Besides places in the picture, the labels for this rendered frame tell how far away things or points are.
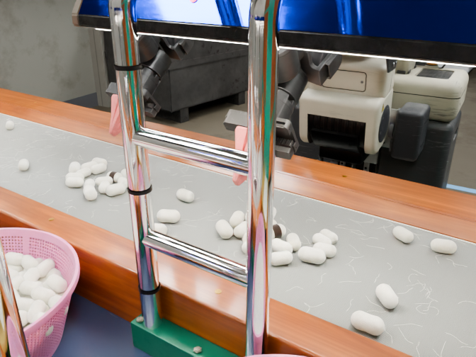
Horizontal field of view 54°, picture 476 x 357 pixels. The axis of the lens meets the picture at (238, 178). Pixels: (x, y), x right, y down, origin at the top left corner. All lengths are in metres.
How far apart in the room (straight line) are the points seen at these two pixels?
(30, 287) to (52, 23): 3.42
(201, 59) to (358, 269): 3.17
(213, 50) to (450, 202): 3.15
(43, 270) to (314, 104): 0.85
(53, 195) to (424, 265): 0.63
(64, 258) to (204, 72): 3.17
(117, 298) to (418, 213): 0.48
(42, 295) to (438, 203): 0.61
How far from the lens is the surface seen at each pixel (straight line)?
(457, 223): 0.79
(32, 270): 0.69
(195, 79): 3.71
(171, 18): 0.59
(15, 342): 0.25
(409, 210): 0.80
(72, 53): 4.11
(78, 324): 0.69
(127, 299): 0.65
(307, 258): 0.65
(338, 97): 1.28
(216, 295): 0.56
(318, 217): 0.78
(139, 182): 0.49
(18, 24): 3.81
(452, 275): 0.70
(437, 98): 1.51
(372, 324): 0.55
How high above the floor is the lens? 1.12
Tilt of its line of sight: 25 degrees down
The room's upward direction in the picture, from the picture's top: straight up
